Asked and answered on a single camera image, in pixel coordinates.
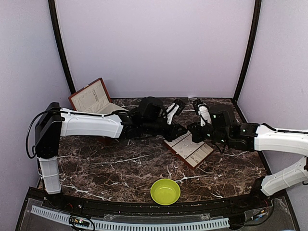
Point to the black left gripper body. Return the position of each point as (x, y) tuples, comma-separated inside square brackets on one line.
[(169, 135)]

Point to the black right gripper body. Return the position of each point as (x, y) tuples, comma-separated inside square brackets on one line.
[(198, 137)]

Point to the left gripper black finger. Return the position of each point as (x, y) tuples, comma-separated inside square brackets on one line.
[(181, 129), (178, 139)]

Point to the brown ring earring tray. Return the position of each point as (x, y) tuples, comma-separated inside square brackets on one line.
[(189, 152)]

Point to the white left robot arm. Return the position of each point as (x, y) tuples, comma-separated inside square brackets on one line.
[(149, 118)]

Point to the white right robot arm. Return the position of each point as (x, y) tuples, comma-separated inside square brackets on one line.
[(218, 124)]

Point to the brown wooden jewelry box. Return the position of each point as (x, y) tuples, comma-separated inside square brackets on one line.
[(93, 102)]

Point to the green bowl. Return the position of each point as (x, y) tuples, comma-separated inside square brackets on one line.
[(165, 191)]

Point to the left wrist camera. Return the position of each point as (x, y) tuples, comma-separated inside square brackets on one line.
[(174, 110)]

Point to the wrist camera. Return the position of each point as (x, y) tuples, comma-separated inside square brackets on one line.
[(201, 110), (174, 110)]

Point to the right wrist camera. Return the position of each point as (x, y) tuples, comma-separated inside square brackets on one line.
[(201, 110)]

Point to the white slotted cable duct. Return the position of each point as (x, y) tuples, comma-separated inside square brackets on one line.
[(118, 223)]

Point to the black left frame post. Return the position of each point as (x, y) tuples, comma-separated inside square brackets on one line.
[(60, 45)]

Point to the black frame post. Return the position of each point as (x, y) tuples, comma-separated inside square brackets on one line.
[(60, 45), (249, 50)]

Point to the black right frame post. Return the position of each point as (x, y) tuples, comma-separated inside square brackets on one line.
[(249, 50)]

